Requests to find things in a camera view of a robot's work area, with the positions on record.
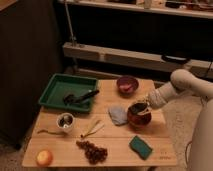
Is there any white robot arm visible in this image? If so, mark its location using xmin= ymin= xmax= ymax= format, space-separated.
xmin=145 ymin=69 xmax=213 ymax=171

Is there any black eraser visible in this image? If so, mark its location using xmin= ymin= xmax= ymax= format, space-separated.
xmin=130 ymin=103 xmax=147 ymax=115

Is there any grey blue cloth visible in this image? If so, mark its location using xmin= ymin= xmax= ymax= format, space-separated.
xmin=108 ymin=106 xmax=127 ymax=126

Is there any thin brown twig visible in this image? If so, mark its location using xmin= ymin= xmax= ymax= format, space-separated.
xmin=37 ymin=129 xmax=64 ymax=135

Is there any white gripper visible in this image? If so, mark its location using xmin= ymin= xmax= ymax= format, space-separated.
xmin=145 ymin=90 xmax=164 ymax=109

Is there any black handle on shelf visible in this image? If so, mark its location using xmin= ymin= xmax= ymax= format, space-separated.
xmin=161 ymin=55 xmax=191 ymax=64

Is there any bunch of dark grapes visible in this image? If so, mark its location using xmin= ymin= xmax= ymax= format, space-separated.
xmin=76 ymin=141 xmax=108 ymax=164

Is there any dark cabinet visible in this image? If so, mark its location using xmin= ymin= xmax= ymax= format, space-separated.
xmin=0 ymin=0 xmax=62 ymax=149

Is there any black brush in tray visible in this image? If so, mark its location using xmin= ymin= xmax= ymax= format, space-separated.
xmin=63 ymin=90 xmax=99 ymax=105

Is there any red bowl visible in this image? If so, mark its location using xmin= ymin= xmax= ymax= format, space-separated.
xmin=127 ymin=105 xmax=152 ymax=127

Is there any orange apple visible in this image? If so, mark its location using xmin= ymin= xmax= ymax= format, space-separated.
xmin=36 ymin=150 xmax=53 ymax=166

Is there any white lower shelf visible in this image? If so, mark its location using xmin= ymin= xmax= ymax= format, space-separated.
xmin=63 ymin=42 xmax=213 ymax=79

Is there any purple bowl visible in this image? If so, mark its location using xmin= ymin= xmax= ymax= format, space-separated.
xmin=116 ymin=75 xmax=139 ymax=95

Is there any green plastic tray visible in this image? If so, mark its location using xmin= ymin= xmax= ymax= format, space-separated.
xmin=38 ymin=73 xmax=98 ymax=113

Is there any green sponge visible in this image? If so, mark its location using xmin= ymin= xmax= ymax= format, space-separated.
xmin=129 ymin=136 xmax=153 ymax=160

